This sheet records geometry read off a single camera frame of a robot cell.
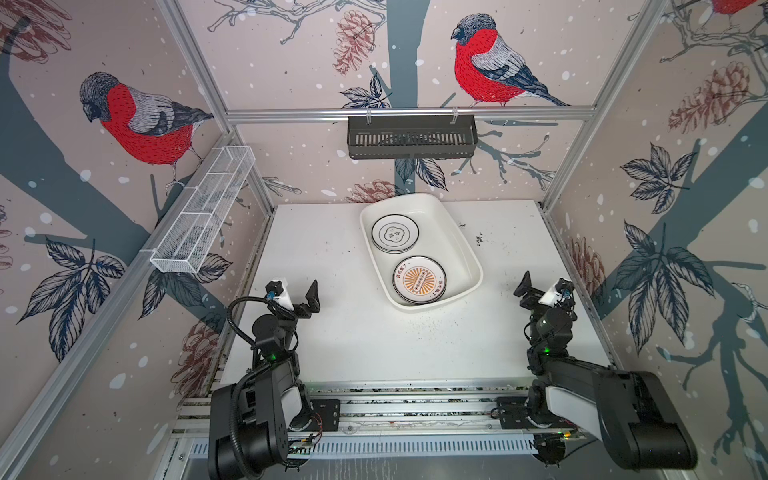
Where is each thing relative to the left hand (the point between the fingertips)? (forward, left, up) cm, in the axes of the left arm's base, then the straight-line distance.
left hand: (298, 282), depth 82 cm
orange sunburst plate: (+9, -36, -13) cm, 39 cm away
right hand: (0, -69, 0) cm, 69 cm away
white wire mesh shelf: (+2, +24, +15) cm, 29 cm away
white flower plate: (+28, -27, -13) cm, 41 cm away
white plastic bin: (+27, -45, -14) cm, 54 cm away
